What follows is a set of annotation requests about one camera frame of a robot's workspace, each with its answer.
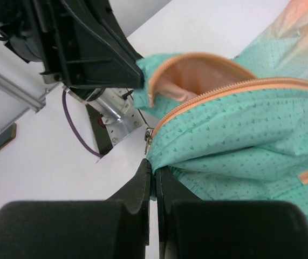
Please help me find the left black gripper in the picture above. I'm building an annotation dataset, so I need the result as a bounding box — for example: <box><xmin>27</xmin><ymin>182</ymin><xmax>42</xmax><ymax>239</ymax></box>
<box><xmin>22</xmin><ymin>1</ymin><xmax>143</xmax><ymax>89</ymax></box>

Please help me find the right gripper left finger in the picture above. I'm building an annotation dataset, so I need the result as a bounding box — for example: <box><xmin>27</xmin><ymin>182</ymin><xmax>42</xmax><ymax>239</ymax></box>
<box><xmin>0</xmin><ymin>159</ymin><xmax>152</xmax><ymax>258</ymax></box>

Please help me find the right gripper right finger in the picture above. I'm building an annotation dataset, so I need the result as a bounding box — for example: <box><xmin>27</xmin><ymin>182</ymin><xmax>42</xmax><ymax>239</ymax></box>
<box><xmin>155</xmin><ymin>167</ymin><xmax>308</xmax><ymax>258</ymax></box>

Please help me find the silver zipper slider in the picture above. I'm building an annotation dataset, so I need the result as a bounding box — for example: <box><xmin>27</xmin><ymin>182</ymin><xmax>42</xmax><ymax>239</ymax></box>
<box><xmin>144</xmin><ymin>127</ymin><xmax>154</xmax><ymax>155</ymax></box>

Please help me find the orange and teal jacket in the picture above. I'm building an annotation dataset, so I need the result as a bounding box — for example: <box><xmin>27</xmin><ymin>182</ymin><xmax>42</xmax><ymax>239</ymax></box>
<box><xmin>134</xmin><ymin>1</ymin><xmax>308</xmax><ymax>221</ymax></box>

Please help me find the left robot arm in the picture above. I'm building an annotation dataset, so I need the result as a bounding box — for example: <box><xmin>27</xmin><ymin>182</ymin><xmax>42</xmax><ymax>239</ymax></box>
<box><xmin>0</xmin><ymin>1</ymin><xmax>143</xmax><ymax>90</ymax></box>

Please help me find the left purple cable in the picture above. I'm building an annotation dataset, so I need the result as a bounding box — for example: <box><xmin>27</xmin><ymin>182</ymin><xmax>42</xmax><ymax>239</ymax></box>
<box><xmin>61</xmin><ymin>88</ymin><xmax>104</xmax><ymax>160</ymax></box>

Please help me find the metal base plate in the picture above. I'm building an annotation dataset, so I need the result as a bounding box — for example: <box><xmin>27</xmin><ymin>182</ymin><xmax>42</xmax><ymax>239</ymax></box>
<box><xmin>64</xmin><ymin>86</ymin><xmax>145</xmax><ymax>146</ymax></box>

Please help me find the aluminium frame rail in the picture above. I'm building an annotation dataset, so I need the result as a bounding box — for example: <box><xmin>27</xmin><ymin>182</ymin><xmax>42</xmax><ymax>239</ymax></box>
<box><xmin>0</xmin><ymin>74</ymin><xmax>45</xmax><ymax>112</ymax></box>

